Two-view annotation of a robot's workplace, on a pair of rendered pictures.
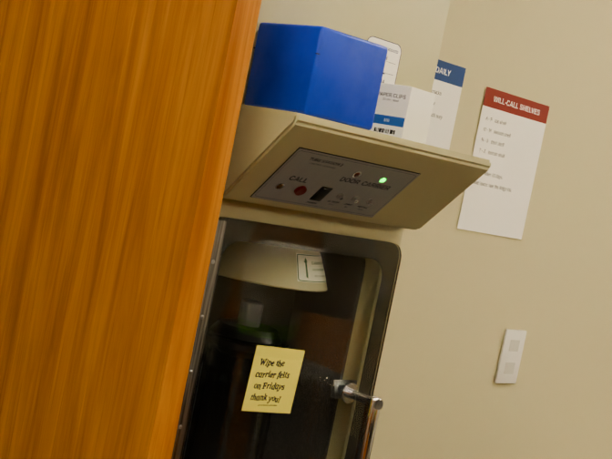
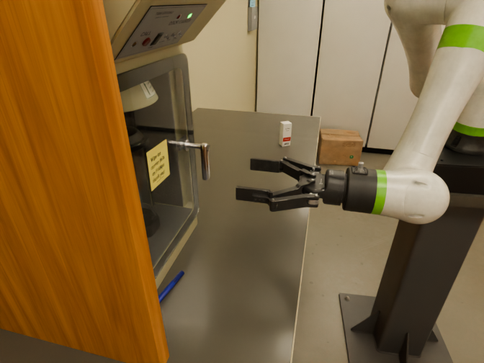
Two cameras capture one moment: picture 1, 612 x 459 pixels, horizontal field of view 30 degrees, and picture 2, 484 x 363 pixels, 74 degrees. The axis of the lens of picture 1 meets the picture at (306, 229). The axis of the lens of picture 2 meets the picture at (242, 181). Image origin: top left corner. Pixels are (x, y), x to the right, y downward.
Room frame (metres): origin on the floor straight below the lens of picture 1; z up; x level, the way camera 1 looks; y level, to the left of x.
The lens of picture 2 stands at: (0.76, 0.16, 1.48)
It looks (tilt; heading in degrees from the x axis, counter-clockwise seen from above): 30 degrees down; 328
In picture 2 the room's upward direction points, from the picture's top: straight up
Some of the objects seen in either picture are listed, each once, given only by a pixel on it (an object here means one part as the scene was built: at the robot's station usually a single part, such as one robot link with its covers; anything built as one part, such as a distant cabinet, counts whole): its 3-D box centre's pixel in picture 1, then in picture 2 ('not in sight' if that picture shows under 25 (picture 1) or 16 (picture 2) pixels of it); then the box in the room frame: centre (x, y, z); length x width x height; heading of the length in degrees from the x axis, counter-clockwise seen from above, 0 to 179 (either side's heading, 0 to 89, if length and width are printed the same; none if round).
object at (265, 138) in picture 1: (357, 177); (171, 17); (1.28, -0.04, 1.46); 0.32 x 0.11 x 0.10; 134
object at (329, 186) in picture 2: not in sight; (320, 185); (1.16, -0.30, 1.14); 0.09 x 0.08 x 0.07; 44
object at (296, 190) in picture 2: not in sight; (292, 193); (1.17, -0.23, 1.14); 0.11 x 0.01 x 0.04; 86
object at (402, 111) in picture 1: (401, 114); not in sight; (1.31, -0.08, 1.54); 0.05 x 0.05 x 0.06; 52
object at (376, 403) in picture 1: (358, 426); (198, 160); (1.36, -0.11, 1.17); 0.05 x 0.03 x 0.10; 43
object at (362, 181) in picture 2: not in sight; (357, 188); (1.11, -0.35, 1.14); 0.09 x 0.06 x 0.12; 134
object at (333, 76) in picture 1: (315, 76); not in sight; (1.21, 0.02, 1.56); 0.10 x 0.10 x 0.09; 44
